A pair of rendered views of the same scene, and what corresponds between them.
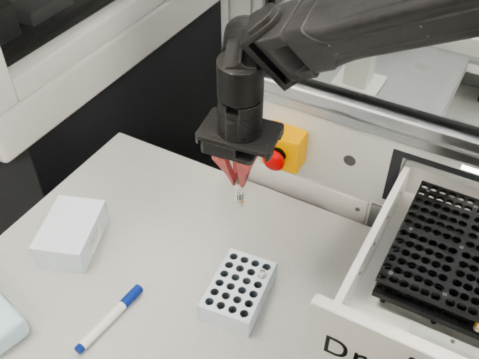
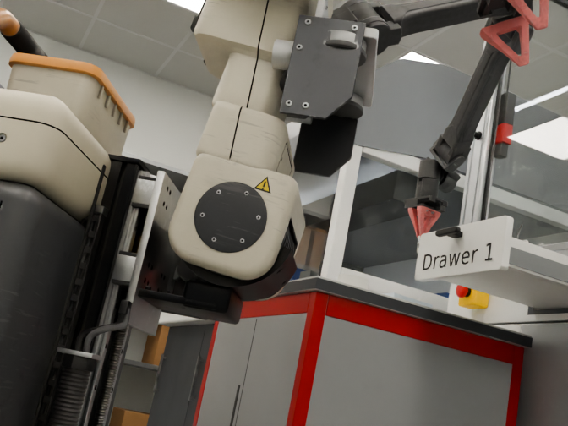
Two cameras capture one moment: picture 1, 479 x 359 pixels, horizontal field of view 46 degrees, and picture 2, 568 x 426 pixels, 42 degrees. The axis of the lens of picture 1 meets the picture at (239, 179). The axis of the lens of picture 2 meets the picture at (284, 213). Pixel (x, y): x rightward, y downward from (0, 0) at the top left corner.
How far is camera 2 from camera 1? 1.72 m
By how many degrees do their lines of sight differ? 68
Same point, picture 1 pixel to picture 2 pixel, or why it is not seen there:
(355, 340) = (435, 245)
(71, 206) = not seen: hidden behind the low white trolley
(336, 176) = (503, 311)
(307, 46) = (448, 132)
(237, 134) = (420, 192)
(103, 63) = not seen: hidden behind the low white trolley
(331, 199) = not seen: hidden behind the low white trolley
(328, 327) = (426, 247)
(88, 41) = (393, 287)
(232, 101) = (421, 173)
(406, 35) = (467, 98)
